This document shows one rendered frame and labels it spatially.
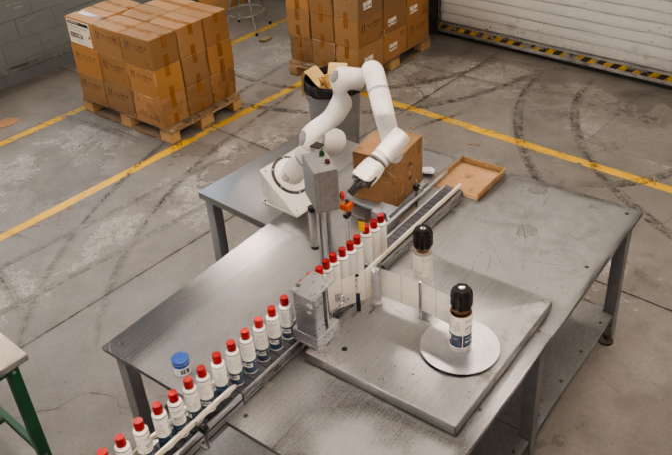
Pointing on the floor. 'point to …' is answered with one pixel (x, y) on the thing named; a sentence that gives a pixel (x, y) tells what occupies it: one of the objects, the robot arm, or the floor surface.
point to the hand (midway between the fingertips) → (353, 190)
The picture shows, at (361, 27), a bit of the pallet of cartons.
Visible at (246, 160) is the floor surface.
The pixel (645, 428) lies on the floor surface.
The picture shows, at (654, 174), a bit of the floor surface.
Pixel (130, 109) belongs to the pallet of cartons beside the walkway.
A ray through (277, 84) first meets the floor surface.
